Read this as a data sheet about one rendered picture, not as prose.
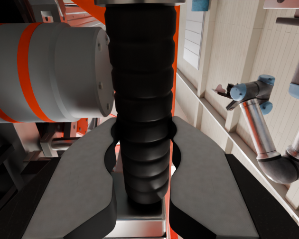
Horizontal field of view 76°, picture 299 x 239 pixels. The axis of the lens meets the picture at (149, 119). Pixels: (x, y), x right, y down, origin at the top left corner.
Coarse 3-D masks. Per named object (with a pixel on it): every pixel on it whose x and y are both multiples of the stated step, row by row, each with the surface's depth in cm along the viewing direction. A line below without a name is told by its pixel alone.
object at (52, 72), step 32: (0, 32) 23; (32, 32) 23; (64, 32) 24; (96, 32) 24; (0, 64) 22; (32, 64) 22; (64, 64) 22; (96, 64) 23; (0, 96) 23; (32, 96) 23; (64, 96) 23; (96, 96) 24
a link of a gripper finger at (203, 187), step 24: (192, 144) 10; (216, 144) 10; (192, 168) 8; (216, 168) 8; (192, 192) 7; (216, 192) 7; (240, 192) 7; (192, 216) 6; (216, 216) 6; (240, 216) 6
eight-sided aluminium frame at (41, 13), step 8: (32, 0) 43; (40, 0) 43; (48, 0) 43; (56, 0) 43; (32, 8) 44; (40, 8) 44; (48, 8) 44; (56, 8) 44; (64, 8) 47; (40, 16) 45; (48, 16) 46; (56, 16) 45; (64, 16) 47; (48, 128) 50; (56, 128) 51; (64, 128) 50; (72, 128) 51; (64, 136) 50; (72, 136) 51
